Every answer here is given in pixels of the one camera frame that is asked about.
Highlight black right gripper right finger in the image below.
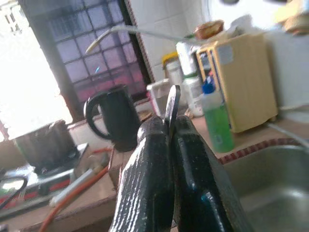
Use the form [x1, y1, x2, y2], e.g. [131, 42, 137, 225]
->
[172, 115, 253, 232]

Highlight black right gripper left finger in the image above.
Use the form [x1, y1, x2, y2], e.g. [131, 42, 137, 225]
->
[109, 116, 176, 232]

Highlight green dish soap bottle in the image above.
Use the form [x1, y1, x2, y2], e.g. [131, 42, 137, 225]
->
[200, 78, 235, 153]

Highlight black electric kettle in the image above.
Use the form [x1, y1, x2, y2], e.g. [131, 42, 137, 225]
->
[83, 84, 142, 153]

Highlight white plastic tube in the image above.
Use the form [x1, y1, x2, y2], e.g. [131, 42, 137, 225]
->
[49, 168, 95, 208]

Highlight white plastic box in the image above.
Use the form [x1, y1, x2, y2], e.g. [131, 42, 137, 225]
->
[146, 79, 171, 118]

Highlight stainless steel sink basin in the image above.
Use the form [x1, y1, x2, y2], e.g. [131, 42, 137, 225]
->
[222, 144, 309, 232]

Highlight white jar green lid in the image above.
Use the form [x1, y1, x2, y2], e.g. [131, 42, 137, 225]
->
[181, 74, 206, 117]

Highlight steel gas stove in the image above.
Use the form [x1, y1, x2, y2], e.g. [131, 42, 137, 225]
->
[0, 142, 89, 216]

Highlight black cooking pot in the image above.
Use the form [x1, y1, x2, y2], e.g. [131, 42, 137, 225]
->
[14, 119, 76, 171]

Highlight white container yellow lid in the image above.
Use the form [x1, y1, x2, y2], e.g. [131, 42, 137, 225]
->
[162, 51, 184, 85]

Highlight beige water ionizer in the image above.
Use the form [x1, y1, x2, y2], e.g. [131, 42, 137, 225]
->
[195, 32, 280, 133]

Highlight tall white plastic bottle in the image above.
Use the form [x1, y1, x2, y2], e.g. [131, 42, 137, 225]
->
[175, 41, 199, 76]

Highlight dark window grille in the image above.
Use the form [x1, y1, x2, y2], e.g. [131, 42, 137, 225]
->
[18, 0, 155, 121]

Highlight brown bowl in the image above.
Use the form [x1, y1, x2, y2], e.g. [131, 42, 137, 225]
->
[194, 20, 225, 40]

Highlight orange gas hose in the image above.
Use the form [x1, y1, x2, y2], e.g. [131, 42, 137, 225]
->
[38, 147, 114, 232]

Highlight white water hose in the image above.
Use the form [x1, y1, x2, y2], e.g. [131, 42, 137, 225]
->
[265, 122, 309, 148]

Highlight thin white ionizer hose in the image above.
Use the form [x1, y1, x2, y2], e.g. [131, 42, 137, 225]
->
[277, 103, 309, 113]

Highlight grey flexible spout hose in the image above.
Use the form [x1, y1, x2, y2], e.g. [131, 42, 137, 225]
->
[85, 25, 201, 54]

